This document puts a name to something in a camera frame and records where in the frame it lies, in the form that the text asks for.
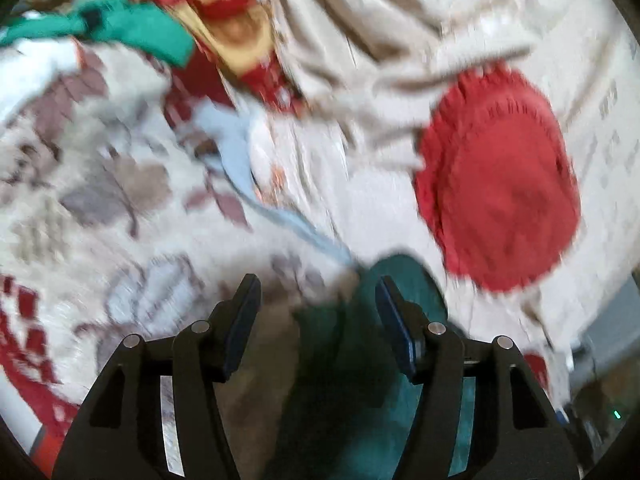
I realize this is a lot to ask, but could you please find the floral red white blanket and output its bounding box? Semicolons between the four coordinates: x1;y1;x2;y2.
1;38;352;479

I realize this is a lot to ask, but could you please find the cream embroidered quilt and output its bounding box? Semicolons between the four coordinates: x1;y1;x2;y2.
268;0;639;348

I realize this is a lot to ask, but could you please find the light blue cloth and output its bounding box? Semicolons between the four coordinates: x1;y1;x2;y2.
190;98;355;266

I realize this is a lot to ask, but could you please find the dark green puffer jacket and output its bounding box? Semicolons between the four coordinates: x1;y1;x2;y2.
262;255;447;479

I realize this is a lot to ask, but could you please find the red heart ruffled pillow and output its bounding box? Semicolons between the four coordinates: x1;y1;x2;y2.
414;63;580;292

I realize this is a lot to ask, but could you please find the bright green garment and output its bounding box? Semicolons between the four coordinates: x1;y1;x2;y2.
1;0;196;67

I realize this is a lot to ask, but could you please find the red yellow floral cloth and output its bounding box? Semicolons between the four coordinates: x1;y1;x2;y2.
134;0;303;125

